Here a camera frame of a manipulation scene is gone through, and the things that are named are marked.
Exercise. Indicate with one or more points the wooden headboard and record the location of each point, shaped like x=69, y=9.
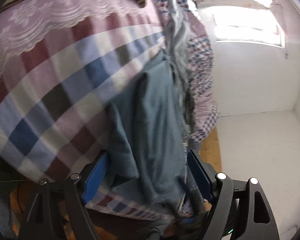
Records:
x=210, y=150

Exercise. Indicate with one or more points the window with curtain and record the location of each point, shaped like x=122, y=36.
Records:
x=245, y=21

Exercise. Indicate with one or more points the plaid folded quilt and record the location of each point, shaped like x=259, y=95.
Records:
x=200, y=66

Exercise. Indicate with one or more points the dark teal sweater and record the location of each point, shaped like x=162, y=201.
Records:
x=146, y=147

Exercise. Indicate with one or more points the plaid bed sheet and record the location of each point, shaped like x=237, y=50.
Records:
x=62, y=62

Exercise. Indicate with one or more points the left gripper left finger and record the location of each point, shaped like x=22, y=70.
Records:
x=43, y=218

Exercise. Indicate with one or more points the person leg grey trousers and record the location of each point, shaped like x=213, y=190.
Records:
x=8, y=182

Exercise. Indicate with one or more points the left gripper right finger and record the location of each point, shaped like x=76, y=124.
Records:
x=254, y=218

